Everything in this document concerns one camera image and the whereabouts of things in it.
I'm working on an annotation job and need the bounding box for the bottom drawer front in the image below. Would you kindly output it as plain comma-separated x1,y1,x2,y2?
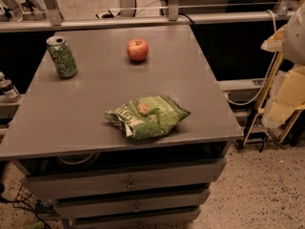
73,206,200,229

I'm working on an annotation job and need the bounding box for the green jalapeno chip bag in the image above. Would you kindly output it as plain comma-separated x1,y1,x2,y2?
105,94,191,139

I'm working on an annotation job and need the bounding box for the metal railing frame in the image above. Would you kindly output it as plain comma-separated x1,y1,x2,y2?
0,0,304,32

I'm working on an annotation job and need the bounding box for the grey drawer cabinet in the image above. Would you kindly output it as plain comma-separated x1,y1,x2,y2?
0,24,244,229

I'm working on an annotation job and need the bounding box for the top drawer front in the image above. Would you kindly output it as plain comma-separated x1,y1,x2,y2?
23,158,227,200

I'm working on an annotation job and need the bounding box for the green soda can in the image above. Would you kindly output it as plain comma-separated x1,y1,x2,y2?
47,35,78,78

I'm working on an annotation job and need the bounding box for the yellow metal frame cart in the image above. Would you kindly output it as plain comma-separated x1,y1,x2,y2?
234,52,305,152

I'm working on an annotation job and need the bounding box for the white cable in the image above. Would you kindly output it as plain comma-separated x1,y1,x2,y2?
226,10,279,107

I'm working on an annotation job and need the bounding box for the red apple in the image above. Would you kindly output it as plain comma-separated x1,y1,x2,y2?
127,38,149,62

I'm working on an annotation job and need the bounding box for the small bottle at left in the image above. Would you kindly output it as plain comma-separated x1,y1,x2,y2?
0,72,21,102

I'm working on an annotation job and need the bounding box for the middle drawer front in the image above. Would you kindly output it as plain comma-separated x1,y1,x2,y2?
55,188,210,219

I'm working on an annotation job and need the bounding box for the drawer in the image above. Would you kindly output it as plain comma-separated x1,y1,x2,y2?
73,206,200,229
23,158,227,200
55,188,210,219

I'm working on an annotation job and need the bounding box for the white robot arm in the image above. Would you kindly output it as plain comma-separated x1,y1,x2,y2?
261,4,305,129

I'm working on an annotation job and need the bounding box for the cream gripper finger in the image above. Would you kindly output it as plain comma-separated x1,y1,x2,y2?
261,65,305,129

